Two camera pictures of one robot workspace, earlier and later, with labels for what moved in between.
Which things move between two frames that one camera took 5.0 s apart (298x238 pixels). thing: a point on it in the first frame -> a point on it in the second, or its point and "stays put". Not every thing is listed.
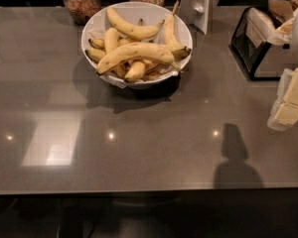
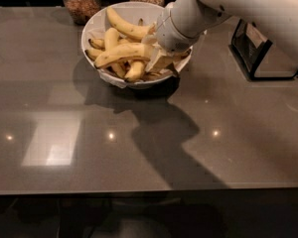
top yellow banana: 130,30 stays put
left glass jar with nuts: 81,1 stays put
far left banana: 98,49 stays put
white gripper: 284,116 -> 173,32
